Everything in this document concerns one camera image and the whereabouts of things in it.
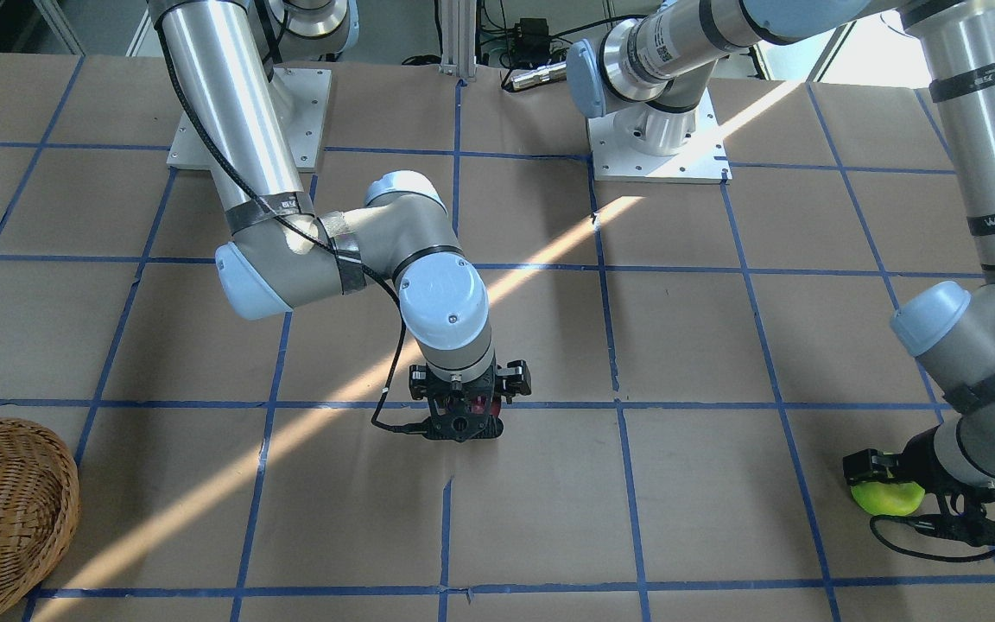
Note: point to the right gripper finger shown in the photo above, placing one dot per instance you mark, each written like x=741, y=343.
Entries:
x=514, y=379
x=419, y=381

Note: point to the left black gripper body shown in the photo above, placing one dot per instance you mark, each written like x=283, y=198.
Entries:
x=921, y=455

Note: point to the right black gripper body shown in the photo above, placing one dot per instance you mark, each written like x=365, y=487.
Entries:
x=516, y=378

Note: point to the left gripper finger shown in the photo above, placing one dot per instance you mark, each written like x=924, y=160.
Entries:
x=871, y=466

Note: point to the green apple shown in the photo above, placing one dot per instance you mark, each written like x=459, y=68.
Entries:
x=888, y=499

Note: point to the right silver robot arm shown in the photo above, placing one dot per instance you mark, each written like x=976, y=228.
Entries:
x=380, y=289

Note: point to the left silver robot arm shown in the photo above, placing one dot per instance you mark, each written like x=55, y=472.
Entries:
x=750, y=317

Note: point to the brown wicker basket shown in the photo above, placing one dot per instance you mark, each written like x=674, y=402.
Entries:
x=39, y=505

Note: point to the silver cylinder on floor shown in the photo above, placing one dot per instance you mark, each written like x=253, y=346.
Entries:
x=540, y=76

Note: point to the black power strip box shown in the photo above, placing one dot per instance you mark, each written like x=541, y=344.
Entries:
x=530, y=46

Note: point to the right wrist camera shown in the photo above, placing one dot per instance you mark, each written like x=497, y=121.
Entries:
x=474, y=424

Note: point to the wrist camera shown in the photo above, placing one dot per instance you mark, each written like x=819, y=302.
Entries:
x=967, y=515
x=474, y=424

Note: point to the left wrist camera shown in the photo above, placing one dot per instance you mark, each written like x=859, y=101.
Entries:
x=967, y=515

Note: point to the aluminium frame post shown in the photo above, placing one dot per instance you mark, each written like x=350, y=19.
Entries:
x=458, y=27

